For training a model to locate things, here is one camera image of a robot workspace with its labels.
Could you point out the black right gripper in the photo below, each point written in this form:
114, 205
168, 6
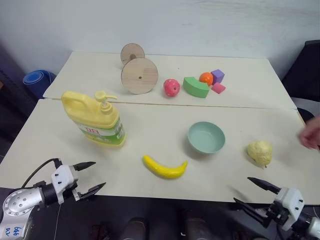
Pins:
276, 213

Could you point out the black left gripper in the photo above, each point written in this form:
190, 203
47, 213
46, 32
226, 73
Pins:
76, 194

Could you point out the yellow detergent bottle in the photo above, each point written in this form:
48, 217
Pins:
87, 112

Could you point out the teal bowl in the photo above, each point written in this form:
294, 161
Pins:
206, 137

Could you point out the person's bare hand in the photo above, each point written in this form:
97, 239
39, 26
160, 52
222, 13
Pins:
312, 136

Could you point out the pale yellow toy pear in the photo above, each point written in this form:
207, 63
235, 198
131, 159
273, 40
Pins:
260, 151

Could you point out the dark rounded shape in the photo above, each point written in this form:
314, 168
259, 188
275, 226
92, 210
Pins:
135, 228

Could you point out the yellow toy banana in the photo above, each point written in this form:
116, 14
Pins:
162, 171

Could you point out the dark fabric furniture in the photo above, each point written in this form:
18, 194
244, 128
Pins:
12, 100

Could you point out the blue rolled mat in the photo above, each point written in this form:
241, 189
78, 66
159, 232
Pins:
37, 80

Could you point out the wooden two-disc spool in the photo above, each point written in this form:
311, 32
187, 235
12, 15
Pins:
140, 77

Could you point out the pink block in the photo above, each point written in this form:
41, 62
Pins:
218, 88

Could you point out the red toy apple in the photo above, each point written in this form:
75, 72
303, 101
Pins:
171, 88

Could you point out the green arch block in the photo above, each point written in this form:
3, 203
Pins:
195, 87

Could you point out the purple cube block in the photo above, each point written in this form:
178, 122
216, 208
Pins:
218, 75

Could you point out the toy orange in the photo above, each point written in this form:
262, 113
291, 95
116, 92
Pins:
206, 78

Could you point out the black chair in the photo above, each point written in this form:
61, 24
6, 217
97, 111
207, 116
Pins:
305, 67

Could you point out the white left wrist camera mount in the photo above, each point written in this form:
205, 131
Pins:
62, 178

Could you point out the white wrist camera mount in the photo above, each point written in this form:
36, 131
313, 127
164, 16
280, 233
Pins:
292, 200
62, 178

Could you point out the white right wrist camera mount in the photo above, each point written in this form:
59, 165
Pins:
292, 200

